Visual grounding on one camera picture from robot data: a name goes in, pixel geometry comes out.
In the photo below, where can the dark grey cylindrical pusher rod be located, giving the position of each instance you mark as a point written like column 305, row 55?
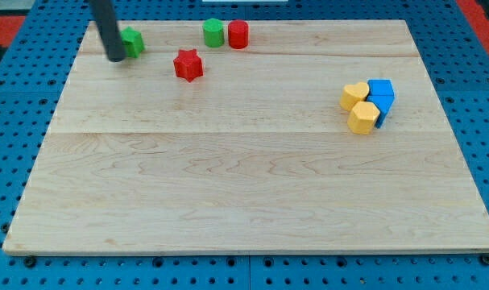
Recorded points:
column 106, row 21

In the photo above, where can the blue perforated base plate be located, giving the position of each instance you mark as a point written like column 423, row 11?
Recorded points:
column 37, row 63

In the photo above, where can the blue triangle block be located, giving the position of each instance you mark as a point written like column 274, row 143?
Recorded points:
column 384, row 104

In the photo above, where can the red cylinder block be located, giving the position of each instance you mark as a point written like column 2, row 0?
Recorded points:
column 238, row 34

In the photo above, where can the yellow hexagon block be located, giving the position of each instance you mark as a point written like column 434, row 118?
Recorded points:
column 363, row 117

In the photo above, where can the red star block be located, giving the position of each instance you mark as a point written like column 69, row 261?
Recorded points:
column 188, row 65

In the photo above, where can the blue cube block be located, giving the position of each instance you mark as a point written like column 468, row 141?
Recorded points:
column 380, row 87

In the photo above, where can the light wooden board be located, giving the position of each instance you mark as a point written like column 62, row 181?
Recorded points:
column 253, row 158

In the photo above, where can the green star block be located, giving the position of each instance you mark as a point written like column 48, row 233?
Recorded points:
column 133, row 42

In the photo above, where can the yellow heart block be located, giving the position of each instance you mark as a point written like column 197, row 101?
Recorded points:
column 353, row 93

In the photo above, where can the green cylinder block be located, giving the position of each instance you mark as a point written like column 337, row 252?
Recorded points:
column 213, row 33

